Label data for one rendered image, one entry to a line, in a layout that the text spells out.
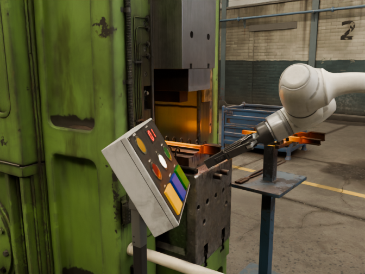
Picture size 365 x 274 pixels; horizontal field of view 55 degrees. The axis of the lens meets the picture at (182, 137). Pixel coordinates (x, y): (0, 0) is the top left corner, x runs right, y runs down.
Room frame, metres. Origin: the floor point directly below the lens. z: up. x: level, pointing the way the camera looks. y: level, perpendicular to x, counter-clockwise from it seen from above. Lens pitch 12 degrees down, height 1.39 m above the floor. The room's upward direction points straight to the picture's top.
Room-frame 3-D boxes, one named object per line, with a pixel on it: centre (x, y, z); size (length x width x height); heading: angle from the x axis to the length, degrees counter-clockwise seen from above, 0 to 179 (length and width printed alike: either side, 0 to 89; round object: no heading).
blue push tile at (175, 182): (1.05, 0.02, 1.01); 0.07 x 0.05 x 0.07; 173
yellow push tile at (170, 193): (0.96, 0.03, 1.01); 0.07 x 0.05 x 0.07; 173
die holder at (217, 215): (1.75, 0.08, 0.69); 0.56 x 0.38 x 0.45; 58
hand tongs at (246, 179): (2.13, -0.51, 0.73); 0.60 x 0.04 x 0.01; 140
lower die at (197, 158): (1.70, 0.10, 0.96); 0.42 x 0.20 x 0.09; 58
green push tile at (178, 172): (1.15, 0.01, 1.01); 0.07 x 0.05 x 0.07; 173
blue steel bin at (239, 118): (5.66, -1.32, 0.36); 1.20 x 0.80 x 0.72; 53
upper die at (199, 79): (1.70, 0.10, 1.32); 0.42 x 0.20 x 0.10; 58
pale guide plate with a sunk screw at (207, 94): (1.93, -0.13, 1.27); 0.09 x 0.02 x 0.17; 148
